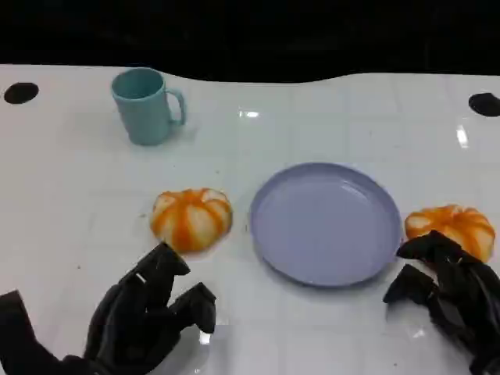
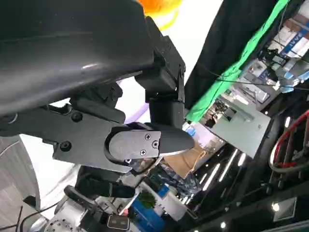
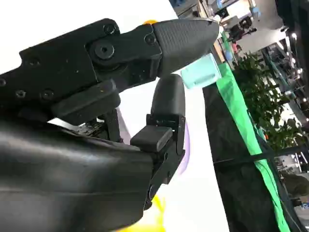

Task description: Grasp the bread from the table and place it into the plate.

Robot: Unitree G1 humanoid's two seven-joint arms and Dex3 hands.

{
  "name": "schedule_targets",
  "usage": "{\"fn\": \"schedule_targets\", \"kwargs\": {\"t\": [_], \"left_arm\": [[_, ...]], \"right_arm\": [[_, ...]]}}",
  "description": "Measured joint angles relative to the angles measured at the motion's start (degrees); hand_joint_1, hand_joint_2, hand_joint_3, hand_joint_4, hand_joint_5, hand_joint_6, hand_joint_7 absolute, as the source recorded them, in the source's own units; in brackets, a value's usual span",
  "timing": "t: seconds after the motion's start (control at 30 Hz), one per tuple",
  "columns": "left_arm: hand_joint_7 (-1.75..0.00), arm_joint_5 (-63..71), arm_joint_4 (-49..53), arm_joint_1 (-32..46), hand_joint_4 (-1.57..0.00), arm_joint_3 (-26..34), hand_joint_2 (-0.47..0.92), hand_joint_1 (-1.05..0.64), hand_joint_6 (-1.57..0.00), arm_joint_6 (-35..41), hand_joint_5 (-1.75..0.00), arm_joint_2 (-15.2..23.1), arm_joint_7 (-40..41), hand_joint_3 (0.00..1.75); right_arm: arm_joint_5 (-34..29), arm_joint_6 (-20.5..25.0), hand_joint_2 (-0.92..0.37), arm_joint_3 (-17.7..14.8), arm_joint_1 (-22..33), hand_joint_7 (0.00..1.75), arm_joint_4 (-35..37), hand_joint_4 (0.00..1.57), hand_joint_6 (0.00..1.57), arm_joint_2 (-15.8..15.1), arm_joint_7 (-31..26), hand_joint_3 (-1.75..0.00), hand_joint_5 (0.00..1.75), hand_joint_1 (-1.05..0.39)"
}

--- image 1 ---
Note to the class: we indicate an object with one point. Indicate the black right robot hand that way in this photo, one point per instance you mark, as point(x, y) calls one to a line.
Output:
point(465, 297)

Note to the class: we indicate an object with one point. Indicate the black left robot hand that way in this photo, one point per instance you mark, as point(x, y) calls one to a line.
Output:
point(133, 312)

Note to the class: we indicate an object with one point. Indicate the lilac plate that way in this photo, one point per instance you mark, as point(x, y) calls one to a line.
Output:
point(324, 226)

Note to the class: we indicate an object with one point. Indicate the black round table grommet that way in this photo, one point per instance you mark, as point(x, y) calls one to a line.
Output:
point(484, 104)
point(21, 93)

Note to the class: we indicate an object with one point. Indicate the pale green mug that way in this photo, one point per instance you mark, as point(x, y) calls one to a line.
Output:
point(144, 117)

